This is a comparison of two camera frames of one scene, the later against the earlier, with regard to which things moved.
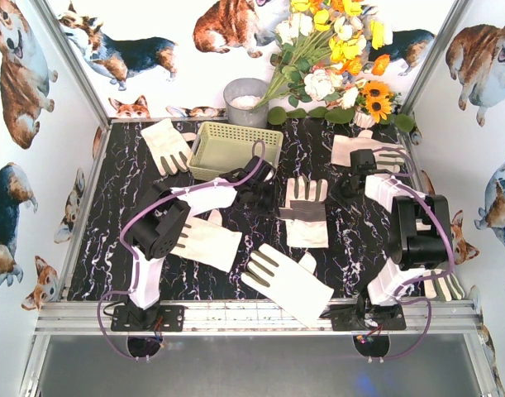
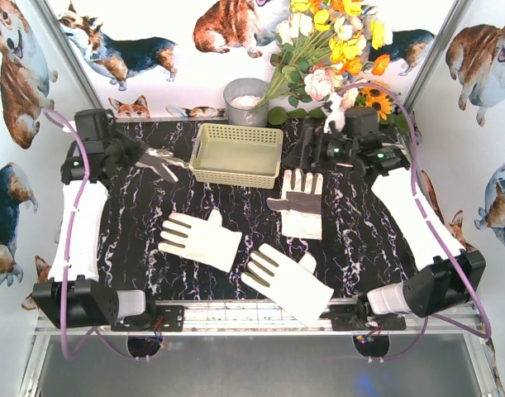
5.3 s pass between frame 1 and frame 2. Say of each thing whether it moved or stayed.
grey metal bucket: stayed
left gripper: moved
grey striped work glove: moved
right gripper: moved
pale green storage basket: stayed
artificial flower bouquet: stayed
